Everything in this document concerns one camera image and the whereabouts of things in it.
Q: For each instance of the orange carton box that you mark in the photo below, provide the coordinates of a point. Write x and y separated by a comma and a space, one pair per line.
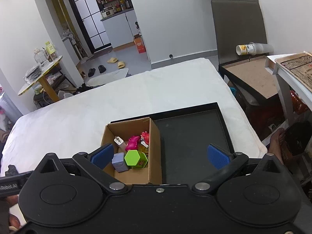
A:
139, 43

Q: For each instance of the yellow slipper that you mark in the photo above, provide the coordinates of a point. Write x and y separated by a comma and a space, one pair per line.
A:
112, 60
121, 64

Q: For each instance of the grey chair back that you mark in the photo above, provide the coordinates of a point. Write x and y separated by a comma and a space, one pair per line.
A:
236, 22

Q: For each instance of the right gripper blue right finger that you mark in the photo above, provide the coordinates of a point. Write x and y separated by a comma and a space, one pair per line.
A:
217, 157

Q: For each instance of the white usb charger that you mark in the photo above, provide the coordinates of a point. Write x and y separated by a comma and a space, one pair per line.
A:
120, 143

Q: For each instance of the yellow label bottle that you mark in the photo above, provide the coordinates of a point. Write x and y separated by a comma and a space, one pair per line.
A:
51, 50

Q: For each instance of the round yellow edged table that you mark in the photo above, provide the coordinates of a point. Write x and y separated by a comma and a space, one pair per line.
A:
43, 81

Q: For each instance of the black slipper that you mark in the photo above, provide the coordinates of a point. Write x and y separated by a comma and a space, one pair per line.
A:
91, 72
101, 69

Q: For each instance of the lavender cube plug adapter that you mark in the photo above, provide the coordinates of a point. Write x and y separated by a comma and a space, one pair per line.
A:
119, 163

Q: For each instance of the pink dinosaur costume figurine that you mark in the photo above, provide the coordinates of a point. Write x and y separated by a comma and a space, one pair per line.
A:
133, 143

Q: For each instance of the green hexagonal cup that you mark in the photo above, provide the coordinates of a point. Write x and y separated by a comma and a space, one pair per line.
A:
136, 159

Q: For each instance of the bare foot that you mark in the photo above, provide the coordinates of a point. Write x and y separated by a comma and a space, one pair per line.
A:
276, 141

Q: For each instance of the black tray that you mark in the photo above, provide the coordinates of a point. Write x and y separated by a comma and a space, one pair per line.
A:
179, 142

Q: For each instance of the glass jar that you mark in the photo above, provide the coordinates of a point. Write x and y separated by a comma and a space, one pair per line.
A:
40, 57

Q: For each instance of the white kitchen cabinet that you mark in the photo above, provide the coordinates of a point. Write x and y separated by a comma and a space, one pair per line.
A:
121, 27

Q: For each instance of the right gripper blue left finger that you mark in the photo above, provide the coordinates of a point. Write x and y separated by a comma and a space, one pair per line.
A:
102, 156

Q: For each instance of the red figure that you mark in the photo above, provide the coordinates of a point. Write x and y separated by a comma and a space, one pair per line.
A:
143, 146

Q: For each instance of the stacked paper cups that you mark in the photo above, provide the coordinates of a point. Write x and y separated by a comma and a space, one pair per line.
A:
253, 49

